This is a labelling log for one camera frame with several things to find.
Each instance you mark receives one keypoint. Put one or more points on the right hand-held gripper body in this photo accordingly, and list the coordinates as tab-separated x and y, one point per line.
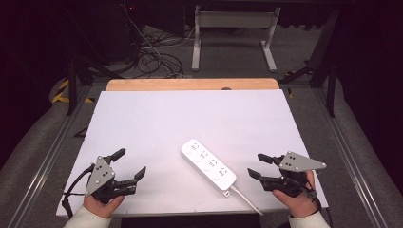
296	163

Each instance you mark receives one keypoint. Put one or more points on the aluminium floor rail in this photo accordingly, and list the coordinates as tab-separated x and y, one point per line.
351	158
47	158

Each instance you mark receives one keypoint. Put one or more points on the small black bracket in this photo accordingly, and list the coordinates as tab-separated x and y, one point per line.
81	132

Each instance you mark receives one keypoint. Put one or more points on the person's right hand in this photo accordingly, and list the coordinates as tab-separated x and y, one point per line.
301	204

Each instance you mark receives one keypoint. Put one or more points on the black metal stand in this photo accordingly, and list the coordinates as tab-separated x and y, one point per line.
329	72
73	82

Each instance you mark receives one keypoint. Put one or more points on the white metal table frame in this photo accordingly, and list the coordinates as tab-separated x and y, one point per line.
234	19

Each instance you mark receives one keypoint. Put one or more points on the white power strip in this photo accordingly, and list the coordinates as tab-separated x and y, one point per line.
207	165

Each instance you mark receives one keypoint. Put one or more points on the white table board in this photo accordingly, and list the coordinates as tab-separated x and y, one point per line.
190	120

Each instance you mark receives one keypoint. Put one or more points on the yellow black hazard tape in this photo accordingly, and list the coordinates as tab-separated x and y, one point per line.
61	93

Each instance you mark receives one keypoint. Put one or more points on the wooden table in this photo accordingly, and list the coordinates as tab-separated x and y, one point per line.
190	84

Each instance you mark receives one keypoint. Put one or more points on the person's left hand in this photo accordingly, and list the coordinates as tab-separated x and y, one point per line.
99	208

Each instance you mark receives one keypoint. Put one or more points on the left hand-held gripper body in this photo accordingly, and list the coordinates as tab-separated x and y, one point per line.
100	177

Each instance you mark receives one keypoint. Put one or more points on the black flat panel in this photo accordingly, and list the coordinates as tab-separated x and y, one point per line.
190	221

